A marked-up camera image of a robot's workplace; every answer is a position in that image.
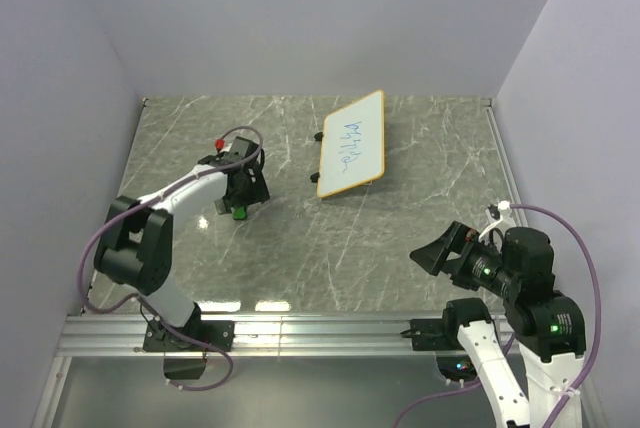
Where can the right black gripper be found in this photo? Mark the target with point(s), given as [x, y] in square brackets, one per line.
[459, 237]

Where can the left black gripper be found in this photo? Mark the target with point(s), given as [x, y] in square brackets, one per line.
[257, 192]

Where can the green whiteboard eraser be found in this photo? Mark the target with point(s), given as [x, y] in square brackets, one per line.
[240, 213]

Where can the orange framed whiteboard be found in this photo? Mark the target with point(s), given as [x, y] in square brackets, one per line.
[353, 146]

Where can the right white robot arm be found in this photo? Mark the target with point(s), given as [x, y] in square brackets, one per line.
[550, 331]

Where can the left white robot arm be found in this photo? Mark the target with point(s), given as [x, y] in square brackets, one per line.
[137, 251]

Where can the black whiteboard stand feet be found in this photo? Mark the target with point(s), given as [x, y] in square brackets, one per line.
[318, 140]

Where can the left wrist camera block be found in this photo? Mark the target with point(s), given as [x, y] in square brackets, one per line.
[230, 152]

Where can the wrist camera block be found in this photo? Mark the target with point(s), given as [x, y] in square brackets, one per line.
[528, 256]
[230, 152]

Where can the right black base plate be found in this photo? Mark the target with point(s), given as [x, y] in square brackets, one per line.
[430, 334]

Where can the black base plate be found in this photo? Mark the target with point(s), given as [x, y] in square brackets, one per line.
[217, 333]
[430, 334]

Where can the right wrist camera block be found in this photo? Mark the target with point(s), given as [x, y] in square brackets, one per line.
[528, 256]

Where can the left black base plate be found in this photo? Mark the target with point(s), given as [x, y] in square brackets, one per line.
[217, 333]

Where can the aluminium mounting rail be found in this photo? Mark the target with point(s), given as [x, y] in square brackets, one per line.
[259, 334]

